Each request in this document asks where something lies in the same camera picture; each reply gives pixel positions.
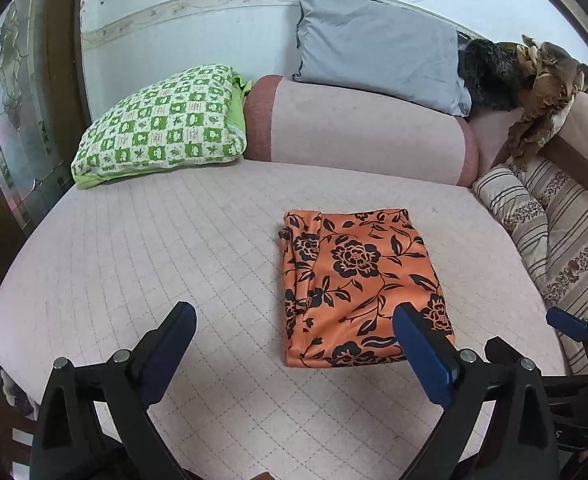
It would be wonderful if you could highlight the pink quilted mat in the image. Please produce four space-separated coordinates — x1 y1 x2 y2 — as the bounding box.
0 157 570 480

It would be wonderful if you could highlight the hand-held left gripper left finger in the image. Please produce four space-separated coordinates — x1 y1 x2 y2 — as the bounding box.
31 301 198 480

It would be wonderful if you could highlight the grey pillow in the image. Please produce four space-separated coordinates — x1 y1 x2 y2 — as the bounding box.
292 0 472 117

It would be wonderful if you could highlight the dark wooden furniture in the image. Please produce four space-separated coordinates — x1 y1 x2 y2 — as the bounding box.
0 385 39 480

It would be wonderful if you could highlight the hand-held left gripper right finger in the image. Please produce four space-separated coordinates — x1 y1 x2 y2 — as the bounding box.
393 304 561 480

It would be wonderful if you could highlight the large striped floral cushion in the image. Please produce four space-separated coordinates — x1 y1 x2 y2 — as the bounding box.
514 157 588 376

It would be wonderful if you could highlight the orange floral blouse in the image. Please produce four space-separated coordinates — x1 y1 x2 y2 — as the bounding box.
276 208 457 370

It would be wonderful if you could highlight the brown ruffled cloth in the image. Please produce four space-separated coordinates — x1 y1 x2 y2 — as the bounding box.
504 34 588 171

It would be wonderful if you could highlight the green checked pillow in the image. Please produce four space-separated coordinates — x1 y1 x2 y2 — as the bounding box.
70 63 255 191

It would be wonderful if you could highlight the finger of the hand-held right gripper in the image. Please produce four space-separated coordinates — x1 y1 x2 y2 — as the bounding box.
484 337 522 363
545 306 588 376

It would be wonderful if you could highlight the pink bolster cushion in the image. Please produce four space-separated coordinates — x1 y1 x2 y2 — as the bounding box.
243 74 481 188

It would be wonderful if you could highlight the stained glass wooden door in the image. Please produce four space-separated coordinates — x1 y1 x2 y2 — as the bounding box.
0 0 87 241

